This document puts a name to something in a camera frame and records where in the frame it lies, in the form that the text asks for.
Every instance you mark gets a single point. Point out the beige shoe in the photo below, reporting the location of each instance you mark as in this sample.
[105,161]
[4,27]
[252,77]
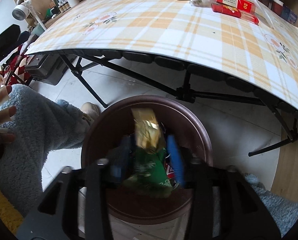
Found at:
[90,112]

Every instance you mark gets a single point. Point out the red packet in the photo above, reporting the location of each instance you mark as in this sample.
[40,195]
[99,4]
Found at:
[231,11]

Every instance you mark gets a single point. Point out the crushed red cola can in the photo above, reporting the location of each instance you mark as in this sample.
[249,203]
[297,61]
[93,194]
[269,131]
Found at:
[170,171]

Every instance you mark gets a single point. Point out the red paper cup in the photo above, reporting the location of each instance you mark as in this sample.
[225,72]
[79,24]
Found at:
[277,7]

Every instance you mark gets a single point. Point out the grey storage case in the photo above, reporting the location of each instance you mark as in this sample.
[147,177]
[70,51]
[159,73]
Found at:
[47,68]

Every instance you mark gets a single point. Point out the white desk fan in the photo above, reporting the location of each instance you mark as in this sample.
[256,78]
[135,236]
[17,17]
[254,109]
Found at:
[22,10]

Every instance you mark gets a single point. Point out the brown round trash bin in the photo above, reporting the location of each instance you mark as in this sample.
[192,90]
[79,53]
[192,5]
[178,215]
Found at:
[117,122]

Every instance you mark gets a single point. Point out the yellow plaid tablecloth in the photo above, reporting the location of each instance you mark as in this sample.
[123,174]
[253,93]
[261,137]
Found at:
[264,54]

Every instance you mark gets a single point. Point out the gold green snack wrapper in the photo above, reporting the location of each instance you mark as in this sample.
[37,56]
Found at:
[149,175]

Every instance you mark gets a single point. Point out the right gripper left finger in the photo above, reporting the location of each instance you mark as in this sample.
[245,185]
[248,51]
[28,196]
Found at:
[120,167]

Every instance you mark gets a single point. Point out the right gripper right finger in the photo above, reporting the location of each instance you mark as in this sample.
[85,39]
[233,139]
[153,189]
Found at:
[176,159]

